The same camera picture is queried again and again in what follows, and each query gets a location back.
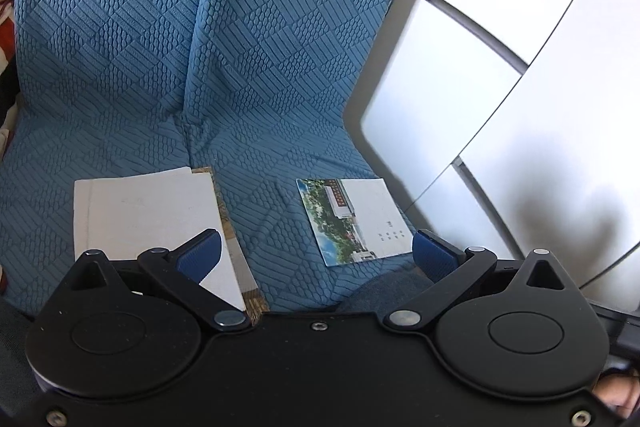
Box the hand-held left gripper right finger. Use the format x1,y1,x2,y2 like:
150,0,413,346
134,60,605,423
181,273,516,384
381,228,582,333

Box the grey metal bar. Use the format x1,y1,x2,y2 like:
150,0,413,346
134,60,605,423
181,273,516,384
399,0,529,74

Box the photo cover booklet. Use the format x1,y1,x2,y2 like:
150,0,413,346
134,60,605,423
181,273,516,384
296,178,416,267

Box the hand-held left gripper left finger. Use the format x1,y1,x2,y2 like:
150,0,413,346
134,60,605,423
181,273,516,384
69,228,252,333

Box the person's right hand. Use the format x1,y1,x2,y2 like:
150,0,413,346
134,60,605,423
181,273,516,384
595,367,640,419

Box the blue textured sofa seat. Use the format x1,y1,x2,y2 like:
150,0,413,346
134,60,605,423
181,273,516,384
0,107,417,314

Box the white paper sheets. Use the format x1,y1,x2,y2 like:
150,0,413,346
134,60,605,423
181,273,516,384
74,167,248,313

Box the blue textured sofa back cushion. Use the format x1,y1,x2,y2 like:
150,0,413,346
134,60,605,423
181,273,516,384
12,0,227,128
182,0,419,158

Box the gold patterned book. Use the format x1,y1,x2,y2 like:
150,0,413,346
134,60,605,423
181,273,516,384
190,166,271,325

